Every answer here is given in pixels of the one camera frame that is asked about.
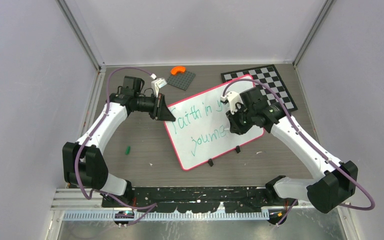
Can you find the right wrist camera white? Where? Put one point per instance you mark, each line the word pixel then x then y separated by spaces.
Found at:
pixel 234 100

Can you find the grey studded baseplate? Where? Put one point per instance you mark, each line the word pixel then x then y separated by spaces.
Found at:
pixel 181 80

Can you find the whiteboard with pink frame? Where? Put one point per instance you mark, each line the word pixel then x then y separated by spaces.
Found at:
pixel 198 132

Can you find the aluminium slotted rail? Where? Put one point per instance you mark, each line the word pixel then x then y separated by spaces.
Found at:
pixel 129 215

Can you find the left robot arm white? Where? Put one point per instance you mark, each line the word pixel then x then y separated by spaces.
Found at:
pixel 83 161

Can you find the orange curved piece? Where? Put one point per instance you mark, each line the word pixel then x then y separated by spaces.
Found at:
pixel 177 70

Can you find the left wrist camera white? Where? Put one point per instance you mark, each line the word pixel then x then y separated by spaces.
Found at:
pixel 157 83

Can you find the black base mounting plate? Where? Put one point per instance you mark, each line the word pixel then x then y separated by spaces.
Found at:
pixel 197 200

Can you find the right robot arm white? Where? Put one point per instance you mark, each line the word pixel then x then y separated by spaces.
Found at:
pixel 328 187

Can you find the black white chessboard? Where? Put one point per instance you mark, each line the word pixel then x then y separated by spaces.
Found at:
pixel 268 75

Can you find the green marker cap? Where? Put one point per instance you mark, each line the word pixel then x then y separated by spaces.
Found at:
pixel 127 151

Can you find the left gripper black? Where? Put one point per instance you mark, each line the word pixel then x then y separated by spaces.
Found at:
pixel 161 111

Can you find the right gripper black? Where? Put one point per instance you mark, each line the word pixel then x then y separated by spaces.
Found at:
pixel 235 126

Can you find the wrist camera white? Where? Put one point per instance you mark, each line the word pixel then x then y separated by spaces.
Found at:
pixel 157 83
pixel 234 100

